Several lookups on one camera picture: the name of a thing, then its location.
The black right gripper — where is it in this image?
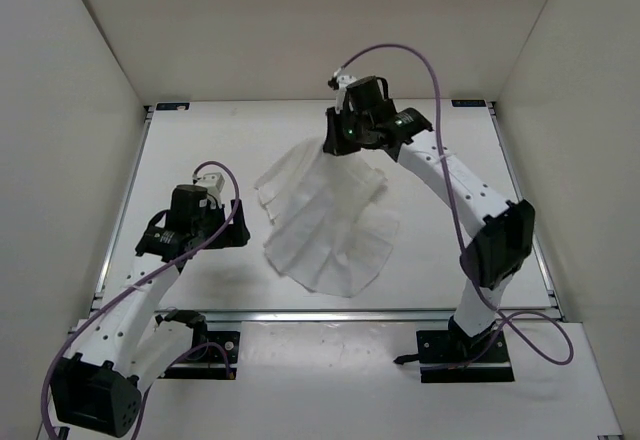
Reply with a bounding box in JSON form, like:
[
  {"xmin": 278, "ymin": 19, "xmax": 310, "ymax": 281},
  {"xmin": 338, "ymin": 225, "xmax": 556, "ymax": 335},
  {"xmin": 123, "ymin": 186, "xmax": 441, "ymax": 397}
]
[{"xmin": 323, "ymin": 105, "xmax": 372, "ymax": 159}]

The right blue corner label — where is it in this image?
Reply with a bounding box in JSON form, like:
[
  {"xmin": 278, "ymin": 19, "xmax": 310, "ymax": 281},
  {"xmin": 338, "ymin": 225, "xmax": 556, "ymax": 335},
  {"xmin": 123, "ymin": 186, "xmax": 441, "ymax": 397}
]
[{"xmin": 451, "ymin": 99, "xmax": 486, "ymax": 108}]

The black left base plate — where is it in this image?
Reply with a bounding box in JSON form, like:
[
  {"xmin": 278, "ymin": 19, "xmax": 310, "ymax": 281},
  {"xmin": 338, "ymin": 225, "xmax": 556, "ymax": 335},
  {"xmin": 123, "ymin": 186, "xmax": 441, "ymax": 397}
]
[{"xmin": 163, "ymin": 323, "xmax": 241, "ymax": 381}]

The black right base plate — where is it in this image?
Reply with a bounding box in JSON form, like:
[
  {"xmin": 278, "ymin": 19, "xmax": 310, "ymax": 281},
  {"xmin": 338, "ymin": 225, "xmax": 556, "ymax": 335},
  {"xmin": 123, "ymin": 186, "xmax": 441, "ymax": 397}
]
[{"xmin": 394, "ymin": 330, "xmax": 515, "ymax": 384}]

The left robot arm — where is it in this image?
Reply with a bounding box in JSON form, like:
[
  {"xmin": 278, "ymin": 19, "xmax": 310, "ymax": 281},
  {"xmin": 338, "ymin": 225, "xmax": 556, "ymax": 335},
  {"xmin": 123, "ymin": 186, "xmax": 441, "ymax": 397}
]
[{"xmin": 47, "ymin": 174, "xmax": 250, "ymax": 438}]

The aluminium table edge rail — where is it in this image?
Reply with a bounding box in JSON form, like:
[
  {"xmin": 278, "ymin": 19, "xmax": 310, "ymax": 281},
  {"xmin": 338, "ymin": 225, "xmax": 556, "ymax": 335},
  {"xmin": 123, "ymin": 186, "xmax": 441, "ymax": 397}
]
[{"xmin": 92, "ymin": 307, "xmax": 564, "ymax": 326}]

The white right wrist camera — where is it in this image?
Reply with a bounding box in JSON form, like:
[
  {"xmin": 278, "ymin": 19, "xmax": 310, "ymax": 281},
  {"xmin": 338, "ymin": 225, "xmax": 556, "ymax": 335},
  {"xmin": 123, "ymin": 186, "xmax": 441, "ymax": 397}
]
[{"xmin": 327, "ymin": 70, "xmax": 357, "ymax": 113}]

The left blue corner label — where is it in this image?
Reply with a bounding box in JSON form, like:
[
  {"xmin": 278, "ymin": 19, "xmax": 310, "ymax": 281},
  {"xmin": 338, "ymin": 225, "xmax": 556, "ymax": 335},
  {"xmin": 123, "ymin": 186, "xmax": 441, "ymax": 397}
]
[{"xmin": 155, "ymin": 102, "xmax": 190, "ymax": 111}]

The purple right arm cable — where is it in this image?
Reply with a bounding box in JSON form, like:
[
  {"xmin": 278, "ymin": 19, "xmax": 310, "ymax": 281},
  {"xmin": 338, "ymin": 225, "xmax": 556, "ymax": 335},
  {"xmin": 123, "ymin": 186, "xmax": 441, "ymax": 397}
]
[{"xmin": 334, "ymin": 44, "xmax": 574, "ymax": 365}]

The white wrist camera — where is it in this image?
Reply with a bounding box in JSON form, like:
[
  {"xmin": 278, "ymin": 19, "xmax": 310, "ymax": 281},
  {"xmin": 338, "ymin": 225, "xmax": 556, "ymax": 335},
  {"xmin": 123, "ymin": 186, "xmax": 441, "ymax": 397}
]
[
  {"xmin": 327, "ymin": 70, "xmax": 357, "ymax": 113},
  {"xmin": 192, "ymin": 172, "xmax": 225, "ymax": 208}
]

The blue corner label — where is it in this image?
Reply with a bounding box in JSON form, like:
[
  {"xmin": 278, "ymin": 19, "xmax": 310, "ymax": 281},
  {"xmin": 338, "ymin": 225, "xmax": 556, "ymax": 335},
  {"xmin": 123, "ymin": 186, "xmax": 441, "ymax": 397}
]
[
  {"xmin": 155, "ymin": 102, "xmax": 190, "ymax": 111},
  {"xmin": 451, "ymin": 99, "xmax": 486, "ymax": 108}
]

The white pleated skirt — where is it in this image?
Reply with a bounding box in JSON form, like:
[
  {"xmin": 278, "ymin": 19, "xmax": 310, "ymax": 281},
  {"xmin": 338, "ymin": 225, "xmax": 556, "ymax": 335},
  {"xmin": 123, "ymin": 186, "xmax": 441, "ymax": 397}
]
[{"xmin": 254, "ymin": 138, "xmax": 399, "ymax": 298}]

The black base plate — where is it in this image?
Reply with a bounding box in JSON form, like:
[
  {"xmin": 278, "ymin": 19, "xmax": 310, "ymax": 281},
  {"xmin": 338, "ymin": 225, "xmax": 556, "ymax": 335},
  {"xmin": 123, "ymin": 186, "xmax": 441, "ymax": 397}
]
[
  {"xmin": 163, "ymin": 323, "xmax": 241, "ymax": 381},
  {"xmin": 394, "ymin": 330, "xmax": 515, "ymax": 384}
]

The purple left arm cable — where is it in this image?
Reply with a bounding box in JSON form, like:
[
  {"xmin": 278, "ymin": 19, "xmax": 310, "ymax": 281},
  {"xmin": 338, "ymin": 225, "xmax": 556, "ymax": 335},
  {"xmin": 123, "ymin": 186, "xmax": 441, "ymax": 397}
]
[{"xmin": 40, "ymin": 160, "xmax": 240, "ymax": 440}]

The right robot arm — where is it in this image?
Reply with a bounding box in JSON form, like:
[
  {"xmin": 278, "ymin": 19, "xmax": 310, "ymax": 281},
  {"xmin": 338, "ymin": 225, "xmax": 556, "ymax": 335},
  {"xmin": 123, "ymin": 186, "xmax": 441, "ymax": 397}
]
[{"xmin": 323, "ymin": 74, "xmax": 535, "ymax": 361}]

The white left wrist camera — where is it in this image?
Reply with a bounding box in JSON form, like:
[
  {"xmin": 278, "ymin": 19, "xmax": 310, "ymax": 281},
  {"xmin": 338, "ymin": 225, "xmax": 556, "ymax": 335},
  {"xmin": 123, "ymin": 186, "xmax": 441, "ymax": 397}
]
[{"xmin": 192, "ymin": 172, "xmax": 225, "ymax": 208}]

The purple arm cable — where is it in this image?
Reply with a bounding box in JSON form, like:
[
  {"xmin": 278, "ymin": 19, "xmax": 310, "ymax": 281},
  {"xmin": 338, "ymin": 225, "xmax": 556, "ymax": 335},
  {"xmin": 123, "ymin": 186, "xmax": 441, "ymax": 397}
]
[
  {"xmin": 334, "ymin": 44, "xmax": 574, "ymax": 365},
  {"xmin": 40, "ymin": 160, "xmax": 240, "ymax": 440}
]

